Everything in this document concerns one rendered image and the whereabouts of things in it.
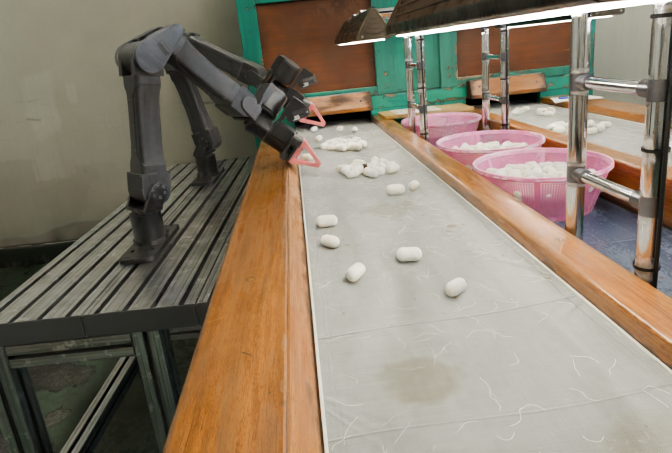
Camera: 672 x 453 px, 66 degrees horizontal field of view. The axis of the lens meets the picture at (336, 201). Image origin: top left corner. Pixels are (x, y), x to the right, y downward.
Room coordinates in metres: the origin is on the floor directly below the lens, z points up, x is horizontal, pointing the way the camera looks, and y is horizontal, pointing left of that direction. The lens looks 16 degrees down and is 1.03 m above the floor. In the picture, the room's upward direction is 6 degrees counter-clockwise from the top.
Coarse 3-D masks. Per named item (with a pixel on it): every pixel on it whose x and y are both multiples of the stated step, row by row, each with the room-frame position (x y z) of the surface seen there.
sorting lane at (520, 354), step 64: (320, 128) 1.99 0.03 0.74; (320, 192) 1.06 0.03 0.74; (384, 192) 1.01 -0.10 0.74; (448, 192) 0.97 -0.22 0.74; (320, 256) 0.71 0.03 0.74; (384, 256) 0.68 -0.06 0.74; (448, 256) 0.66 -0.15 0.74; (512, 256) 0.64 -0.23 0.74; (320, 320) 0.52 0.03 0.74; (384, 320) 0.51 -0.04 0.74; (448, 320) 0.49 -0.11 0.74; (512, 320) 0.48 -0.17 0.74; (576, 320) 0.47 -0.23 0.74; (320, 384) 0.40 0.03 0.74; (384, 384) 0.40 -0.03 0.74; (448, 384) 0.39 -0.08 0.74; (512, 384) 0.38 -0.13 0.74; (576, 384) 0.37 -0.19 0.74; (640, 384) 0.36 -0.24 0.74; (384, 448) 0.32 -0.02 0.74; (448, 448) 0.31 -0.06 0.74; (512, 448) 0.31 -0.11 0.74; (576, 448) 0.30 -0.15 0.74; (640, 448) 0.29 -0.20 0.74
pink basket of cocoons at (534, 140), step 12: (468, 132) 1.43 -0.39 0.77; (480, 132) 1.43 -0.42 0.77; (492, 132) 1.42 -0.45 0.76; (504, 132) 1.40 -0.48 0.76; (516, 132) 1.38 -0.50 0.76; (528, 132) 1.35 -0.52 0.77; (444, 144) 1.37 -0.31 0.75; (456, 144) 1.40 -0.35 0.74; (468, 144) 1.42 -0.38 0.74; (528, 144) 1.33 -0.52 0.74; (540, 144) 1.20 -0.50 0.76; (456, 156) 1.23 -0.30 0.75; (468, 156) 1.20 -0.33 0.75; (480, 156) 1.19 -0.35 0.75; (528, 156) 1.20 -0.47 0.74
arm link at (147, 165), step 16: (128, 48) 1.05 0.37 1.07; (128, 64) 1.05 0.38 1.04; (128, 80) 1.05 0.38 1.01; (144, 80) 1.04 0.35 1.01; (160, 80) 1.07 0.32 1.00; (128, 96) 1.05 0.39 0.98; (144, 96) 1.04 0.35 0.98; (128, 112) 1.06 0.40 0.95; (144, 112) 1.04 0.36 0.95; (144, 128) 1.04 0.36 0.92; (160, 128) 1.06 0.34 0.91; (144, 144) 1.03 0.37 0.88; (160, 144) 1.06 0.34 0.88; (144, 160) 1.02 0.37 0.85; (160, 160) 1.05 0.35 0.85; (128, 176) 1.05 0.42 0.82; (144, 176) 1.01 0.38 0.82; (160, 176) 1.04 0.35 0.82; (144, 192) 1.01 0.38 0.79
